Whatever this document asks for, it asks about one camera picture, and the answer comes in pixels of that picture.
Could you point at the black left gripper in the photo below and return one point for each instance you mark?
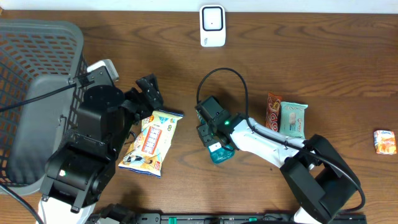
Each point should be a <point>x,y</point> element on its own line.
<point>140,107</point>

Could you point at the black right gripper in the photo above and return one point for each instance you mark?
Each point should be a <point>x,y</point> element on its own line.
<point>202,130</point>

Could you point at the teal mouthwash bottle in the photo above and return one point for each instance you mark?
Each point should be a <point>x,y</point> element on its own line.
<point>220,155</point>

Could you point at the yellow snack bag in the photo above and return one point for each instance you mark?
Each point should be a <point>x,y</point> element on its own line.
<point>147,153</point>

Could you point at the red brown snack packet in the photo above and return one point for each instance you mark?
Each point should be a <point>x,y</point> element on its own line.
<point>273,110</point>

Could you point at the pale green wipes pack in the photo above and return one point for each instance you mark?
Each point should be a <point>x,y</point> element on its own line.
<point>292,119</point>

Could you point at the small orange juice carton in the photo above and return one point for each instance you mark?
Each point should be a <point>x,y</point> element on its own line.
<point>385,142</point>

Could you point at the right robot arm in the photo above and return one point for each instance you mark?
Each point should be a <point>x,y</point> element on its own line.
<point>317,175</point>

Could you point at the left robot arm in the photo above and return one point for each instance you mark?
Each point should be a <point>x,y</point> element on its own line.
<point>84,163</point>

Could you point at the white barcode scanner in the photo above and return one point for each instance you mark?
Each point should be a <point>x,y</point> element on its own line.
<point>212,26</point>

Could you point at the grey plastic shopping basket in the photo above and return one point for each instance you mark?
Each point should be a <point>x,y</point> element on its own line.
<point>37,57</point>

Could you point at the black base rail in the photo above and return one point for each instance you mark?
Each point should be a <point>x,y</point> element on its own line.
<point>155,218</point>

